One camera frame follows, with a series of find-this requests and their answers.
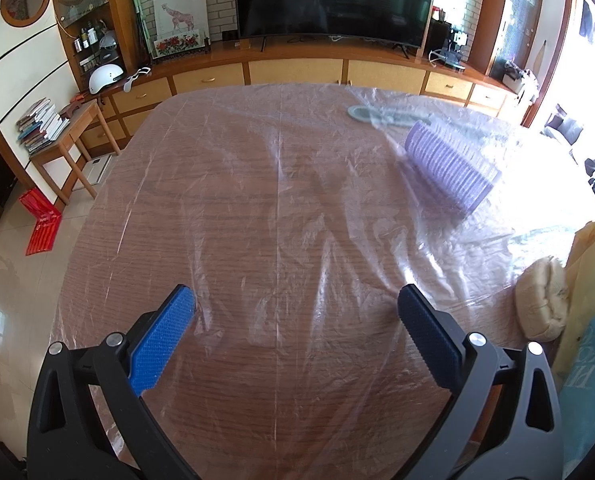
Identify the white helmet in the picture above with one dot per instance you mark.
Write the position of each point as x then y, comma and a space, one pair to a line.
104, 76

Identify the white paper ball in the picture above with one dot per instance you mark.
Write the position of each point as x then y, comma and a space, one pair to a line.
541, 300

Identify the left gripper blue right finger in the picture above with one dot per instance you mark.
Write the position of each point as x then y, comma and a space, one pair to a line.
437, 336

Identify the black coffee machine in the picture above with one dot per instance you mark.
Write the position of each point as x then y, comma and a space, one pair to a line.
445, 42

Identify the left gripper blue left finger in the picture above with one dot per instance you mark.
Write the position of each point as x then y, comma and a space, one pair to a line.
158, 338

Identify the flower picture frame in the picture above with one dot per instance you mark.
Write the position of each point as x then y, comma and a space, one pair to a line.
178, 44

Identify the small wooden side table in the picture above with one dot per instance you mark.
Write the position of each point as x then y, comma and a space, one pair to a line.
69, 137

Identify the stack of books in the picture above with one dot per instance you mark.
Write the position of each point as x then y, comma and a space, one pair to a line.
40, 126

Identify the light blue plastic bag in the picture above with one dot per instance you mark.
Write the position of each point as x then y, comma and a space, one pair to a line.
577, 403

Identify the wooden TV cabinet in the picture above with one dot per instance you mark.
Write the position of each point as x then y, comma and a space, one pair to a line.
295, 59

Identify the red plastic crate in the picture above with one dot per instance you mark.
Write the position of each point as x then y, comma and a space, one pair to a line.
47, 221

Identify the giraffe picture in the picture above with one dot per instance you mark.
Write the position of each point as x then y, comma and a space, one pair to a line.
175, 16

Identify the yellow paper bag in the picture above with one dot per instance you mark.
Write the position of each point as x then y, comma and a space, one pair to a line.
580, 280

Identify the clear plastic table cover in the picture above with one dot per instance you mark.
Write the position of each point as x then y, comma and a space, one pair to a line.
296, 212

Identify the glass display cabinet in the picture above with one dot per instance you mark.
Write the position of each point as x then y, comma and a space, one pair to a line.
94, 32

